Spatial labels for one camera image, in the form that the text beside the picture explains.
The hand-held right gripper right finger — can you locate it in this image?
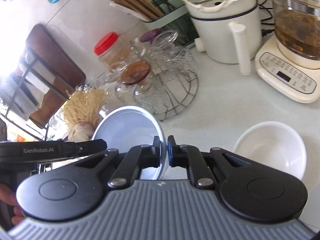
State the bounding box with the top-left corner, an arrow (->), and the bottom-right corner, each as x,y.
167,135 -> 252,189

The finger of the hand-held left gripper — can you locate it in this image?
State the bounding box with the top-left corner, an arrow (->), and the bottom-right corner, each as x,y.
75,139 -> 108,157

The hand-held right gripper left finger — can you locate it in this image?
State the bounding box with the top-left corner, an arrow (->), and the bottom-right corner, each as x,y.
75,136 -> 161,188

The small white plastic bowl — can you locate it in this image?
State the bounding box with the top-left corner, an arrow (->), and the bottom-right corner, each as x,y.
91,106 -> 167,181
232,121 -> 307,181

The person's left hand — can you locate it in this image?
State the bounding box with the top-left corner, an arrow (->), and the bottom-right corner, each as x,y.
0,183 -> 25,227

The bundle of dried noodles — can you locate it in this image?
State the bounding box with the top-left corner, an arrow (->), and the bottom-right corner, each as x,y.
62,87 -> 110,128

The group of clear glass cups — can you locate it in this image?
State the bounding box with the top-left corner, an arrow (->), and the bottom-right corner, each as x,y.
104,29 -> 198,110

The brown wooden cutting board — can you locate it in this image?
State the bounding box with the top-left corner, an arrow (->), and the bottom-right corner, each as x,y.
24,23 -> 87,127

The red lid plastic jar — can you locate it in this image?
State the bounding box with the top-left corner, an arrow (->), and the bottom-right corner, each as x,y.
94,32 -> 134,69

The white electric cooking pot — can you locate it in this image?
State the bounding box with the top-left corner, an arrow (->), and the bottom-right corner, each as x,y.
180,0 -> 263,76

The green and white chopstick holder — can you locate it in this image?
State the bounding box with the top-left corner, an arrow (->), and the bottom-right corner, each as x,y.
142,0 -> 199,50

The bundle of wooden chopsticks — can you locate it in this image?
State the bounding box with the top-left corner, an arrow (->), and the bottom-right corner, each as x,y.
106,0 -> 165,22

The cream glass health kettle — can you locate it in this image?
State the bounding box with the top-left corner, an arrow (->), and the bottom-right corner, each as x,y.
254,0 -> 320,104

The wire cup rack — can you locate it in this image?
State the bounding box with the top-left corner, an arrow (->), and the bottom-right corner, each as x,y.
110,30 -> 200,122

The black metal rack frame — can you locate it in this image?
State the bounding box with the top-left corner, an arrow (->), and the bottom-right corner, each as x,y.
0,47 -> 72,142

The black power cable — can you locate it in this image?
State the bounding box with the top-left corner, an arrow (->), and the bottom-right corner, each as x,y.
259,0 -> 276,36

